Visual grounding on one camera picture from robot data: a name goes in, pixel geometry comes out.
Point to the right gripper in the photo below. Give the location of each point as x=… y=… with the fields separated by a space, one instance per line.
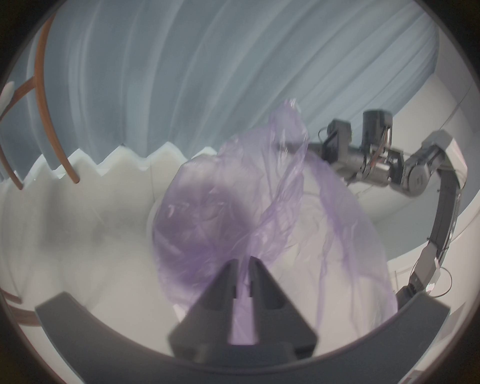
x=345 y=168

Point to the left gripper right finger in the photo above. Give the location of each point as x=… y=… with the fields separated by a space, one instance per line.
x=277 y=315

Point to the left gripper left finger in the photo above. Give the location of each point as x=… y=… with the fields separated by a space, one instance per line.
x=210 y=315

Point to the purple plastic bag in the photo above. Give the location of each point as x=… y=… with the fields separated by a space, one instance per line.
x=210 y=225

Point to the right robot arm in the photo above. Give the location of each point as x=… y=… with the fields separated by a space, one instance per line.
x=446 y=210

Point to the white trash bin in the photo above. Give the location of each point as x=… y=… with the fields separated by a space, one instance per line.
x=154 y=225

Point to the blue-green curtain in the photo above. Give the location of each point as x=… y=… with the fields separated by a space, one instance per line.
x=187 y=75

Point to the white cushioned wooden chair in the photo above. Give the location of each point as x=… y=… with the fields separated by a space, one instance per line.
x=39 y=75

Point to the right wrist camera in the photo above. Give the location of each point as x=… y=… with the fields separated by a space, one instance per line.
x=339 y=138

